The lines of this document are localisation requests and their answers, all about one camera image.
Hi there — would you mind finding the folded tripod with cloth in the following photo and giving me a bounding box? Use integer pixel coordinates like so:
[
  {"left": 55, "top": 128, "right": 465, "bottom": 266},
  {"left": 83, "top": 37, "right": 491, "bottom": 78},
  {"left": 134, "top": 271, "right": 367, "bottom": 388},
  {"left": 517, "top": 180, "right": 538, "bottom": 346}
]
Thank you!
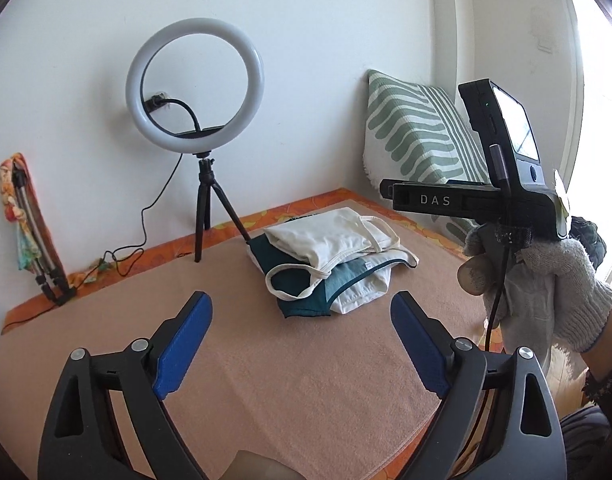
[{"left": 0, "top": 153, "right": 76, "bottom": 307}]

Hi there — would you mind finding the black power cable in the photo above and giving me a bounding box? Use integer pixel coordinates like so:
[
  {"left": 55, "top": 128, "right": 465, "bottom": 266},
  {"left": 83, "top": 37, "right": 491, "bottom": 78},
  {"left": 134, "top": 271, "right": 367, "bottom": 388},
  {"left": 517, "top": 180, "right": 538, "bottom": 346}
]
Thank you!
[{"left": 0, "top": 93, "right": 202, "bottom": 335}]

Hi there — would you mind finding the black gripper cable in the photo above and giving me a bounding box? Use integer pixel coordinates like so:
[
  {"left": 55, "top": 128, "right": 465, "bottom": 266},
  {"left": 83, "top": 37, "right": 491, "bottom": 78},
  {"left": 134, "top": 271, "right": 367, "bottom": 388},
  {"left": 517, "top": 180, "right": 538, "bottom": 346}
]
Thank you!
[{"left": 473, "top": 238, "right": 512, "bottom": 451}]

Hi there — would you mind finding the white ring light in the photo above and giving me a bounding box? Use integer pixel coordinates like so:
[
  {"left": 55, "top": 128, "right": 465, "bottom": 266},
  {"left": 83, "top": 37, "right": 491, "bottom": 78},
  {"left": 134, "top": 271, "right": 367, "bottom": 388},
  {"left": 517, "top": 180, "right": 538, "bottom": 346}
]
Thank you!
[{"left": 125, "top": 18, "right": 265, "bottom": 154}]

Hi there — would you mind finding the grey knit gloved hand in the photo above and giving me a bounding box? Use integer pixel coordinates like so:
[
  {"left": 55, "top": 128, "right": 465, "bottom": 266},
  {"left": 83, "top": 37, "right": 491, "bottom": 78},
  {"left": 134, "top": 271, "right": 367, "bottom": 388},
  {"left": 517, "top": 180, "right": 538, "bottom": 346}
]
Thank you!
[{"left": 458, "top": 224, "right": 612, "bottom": 364}]

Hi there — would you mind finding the cream folded garment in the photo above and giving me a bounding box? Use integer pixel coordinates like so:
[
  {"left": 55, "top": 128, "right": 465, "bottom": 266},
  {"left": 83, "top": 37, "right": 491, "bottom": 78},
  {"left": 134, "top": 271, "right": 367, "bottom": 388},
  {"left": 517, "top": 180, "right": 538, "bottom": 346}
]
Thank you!
[{"left": 264, "top": 207, "right": 407, "bottom": 301}]

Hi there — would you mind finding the teal white folded garment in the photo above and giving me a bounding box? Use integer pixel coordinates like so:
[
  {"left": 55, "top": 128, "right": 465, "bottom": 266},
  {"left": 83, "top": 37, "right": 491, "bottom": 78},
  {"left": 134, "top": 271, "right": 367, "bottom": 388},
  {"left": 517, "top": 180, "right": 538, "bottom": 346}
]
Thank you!
[{"left": 248, "top": 234, "right": 419, "bottom": 318}]

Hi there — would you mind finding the black ring light tripod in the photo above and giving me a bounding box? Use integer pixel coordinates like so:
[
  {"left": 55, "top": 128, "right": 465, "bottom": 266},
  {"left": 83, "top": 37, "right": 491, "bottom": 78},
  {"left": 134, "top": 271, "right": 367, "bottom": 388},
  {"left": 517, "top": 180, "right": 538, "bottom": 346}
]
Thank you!
[{"left": 193, "top": 152, "right": 252, "bottom": 265}]

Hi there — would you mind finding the person's forearm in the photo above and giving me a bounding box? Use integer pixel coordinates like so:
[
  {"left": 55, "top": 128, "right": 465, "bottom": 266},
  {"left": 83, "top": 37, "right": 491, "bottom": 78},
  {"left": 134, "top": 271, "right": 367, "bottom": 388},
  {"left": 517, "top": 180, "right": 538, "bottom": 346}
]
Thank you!
[{"left": 580, "top": 296, "right": 612, "bottom": 411}]

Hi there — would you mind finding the pink towel blanket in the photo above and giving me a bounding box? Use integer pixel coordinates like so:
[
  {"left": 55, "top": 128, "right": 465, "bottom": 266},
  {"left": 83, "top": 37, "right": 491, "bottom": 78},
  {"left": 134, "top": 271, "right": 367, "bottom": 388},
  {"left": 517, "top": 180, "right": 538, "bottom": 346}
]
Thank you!
[{"left": 0, "top": 211, "right": 493, "bottom": 480}]

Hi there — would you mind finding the green white patterned pillow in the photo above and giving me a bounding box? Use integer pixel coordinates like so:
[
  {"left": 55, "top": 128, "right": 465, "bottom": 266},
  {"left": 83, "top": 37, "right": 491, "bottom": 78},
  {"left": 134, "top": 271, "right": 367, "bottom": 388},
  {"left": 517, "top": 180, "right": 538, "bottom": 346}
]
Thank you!
[{"left": 361, "top": 69, "right": 493, "bottom": 246}]

